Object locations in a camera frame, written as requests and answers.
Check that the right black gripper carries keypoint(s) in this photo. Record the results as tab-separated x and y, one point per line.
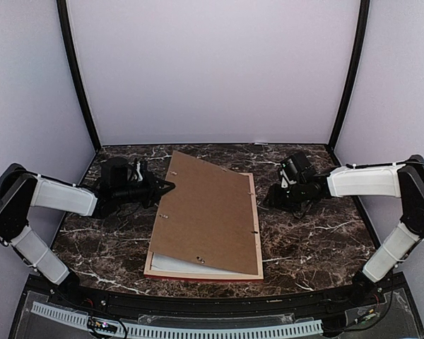
275	200

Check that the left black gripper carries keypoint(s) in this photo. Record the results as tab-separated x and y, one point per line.
155	195

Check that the brown backing board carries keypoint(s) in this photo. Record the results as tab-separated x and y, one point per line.
208	218

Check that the sunset landscape photo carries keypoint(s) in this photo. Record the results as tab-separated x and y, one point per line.
168	264

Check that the wooden picture frame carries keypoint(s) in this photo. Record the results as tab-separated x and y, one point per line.
220	278

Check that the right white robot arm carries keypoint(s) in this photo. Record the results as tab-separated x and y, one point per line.
403	180

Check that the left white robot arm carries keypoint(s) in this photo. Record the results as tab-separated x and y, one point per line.
21	190

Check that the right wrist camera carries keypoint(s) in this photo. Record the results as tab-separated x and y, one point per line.
296	169

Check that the black front rail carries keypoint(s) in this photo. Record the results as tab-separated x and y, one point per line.
323	303

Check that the white slotted cable duct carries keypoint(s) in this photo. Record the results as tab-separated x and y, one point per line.
180	327

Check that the right black corner post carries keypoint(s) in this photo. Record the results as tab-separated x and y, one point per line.
359	37

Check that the black corner post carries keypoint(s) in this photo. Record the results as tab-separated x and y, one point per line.
359	37
70	50

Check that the left black corner post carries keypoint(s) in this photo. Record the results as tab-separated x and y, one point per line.
70	50

